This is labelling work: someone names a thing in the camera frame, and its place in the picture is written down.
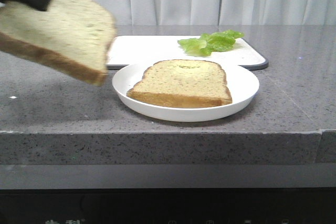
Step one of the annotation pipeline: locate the bread slice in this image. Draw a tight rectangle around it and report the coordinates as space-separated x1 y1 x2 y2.
127 59 233 109
1 0 117 86

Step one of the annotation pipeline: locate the green lettuce leaf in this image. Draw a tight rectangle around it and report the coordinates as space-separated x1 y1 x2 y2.
177 29 244 57

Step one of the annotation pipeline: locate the white cutting board grey rim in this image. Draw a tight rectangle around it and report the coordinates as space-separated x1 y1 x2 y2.
107 35 269 70

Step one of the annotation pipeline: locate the white round plate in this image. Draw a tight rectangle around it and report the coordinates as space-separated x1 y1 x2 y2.
112 62 259 122

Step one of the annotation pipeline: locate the black appliance front panel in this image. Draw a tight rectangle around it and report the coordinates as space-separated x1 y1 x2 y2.
1 188 335 223

